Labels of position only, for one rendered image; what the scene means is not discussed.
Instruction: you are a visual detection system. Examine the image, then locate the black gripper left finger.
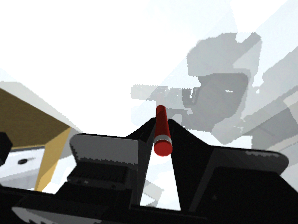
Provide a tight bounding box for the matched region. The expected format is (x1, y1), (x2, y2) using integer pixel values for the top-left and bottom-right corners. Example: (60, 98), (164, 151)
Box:
(69, 117), (156, 205)

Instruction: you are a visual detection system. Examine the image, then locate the red peg with white band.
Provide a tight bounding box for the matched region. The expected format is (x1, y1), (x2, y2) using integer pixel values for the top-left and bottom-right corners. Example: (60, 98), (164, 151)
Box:
(154, 105), (172, 157)

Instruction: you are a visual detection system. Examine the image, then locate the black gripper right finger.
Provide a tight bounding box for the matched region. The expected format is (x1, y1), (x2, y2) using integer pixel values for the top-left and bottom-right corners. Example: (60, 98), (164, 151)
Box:
(168, 119), (289, 212)

